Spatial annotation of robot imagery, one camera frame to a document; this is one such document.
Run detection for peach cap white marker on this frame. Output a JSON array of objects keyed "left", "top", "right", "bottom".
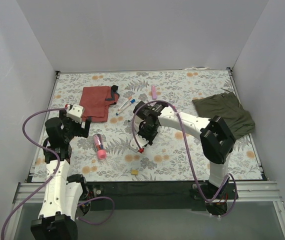
[{"left": 117, "top": 96, "right": 133, "bottom": 111}]

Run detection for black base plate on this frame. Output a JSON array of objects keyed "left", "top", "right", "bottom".
[{"left": 86, "top": 181, "right": 238, "bottom": 214}]

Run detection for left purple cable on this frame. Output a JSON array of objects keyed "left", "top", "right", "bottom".
[{"left": 0, "top": 106, "right": 115, "bottom": 240}]

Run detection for pink clear pencil case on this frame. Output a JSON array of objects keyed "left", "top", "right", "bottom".
[{"left": 93, "top": 134, "right": 107, "bottom": 160}]

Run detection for olive green folded cloth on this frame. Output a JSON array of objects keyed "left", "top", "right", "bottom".
[{"left": 192, "top": 92, "right": 256, "bottom": 140}]

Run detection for floral patterned table mat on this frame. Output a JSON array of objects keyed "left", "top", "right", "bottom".
[{"left": 31, "top": 69, "right": 265, "bottom": 182}]

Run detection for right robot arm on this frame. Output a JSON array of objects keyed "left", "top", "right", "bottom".
[{"left": 129, "top": 100, "right": 236, "bottom": 203}]

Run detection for light pink highlighter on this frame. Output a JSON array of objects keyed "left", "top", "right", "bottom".
[{"left": 151, "top": 85, "right": 157, "bottom": 100}]

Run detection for blue cap white marker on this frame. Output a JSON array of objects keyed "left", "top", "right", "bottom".
[{"left": 116, "top": 99, "right": 136, "bottom": 116}]

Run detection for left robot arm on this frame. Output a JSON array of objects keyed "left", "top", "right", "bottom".
[{"left": 30, "top": 104, "right": 91, "bottom": 240}]

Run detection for red folded cloth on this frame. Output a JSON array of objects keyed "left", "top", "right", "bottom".
[{"left": 79, "top": 85, "right": 120, "bottom": 123}]

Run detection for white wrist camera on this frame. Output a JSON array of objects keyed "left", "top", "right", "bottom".
[
  {"left": 66, "top": 104, "right": 85, "bottom": 124},
  {"left": 129, "top": 134, "right": 149, "bottom": 153}
]

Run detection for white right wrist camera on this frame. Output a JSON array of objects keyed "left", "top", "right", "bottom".
[{"left": 129, "top": 134, "right": 149, "bottom": 153}]

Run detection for aluminium frame rail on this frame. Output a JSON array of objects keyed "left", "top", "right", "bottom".
[{"left": 12, "top": 181, "right": 283, "bottom": 204}]

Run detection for yellow small eraser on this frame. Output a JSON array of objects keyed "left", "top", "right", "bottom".
[{"left": 131, "top": 169, "right": 139, "bottom": 175}]

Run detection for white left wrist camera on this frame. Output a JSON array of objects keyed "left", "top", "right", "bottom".
[{"left": 66, "top": 104, "right": 85, "bottom": 124}]

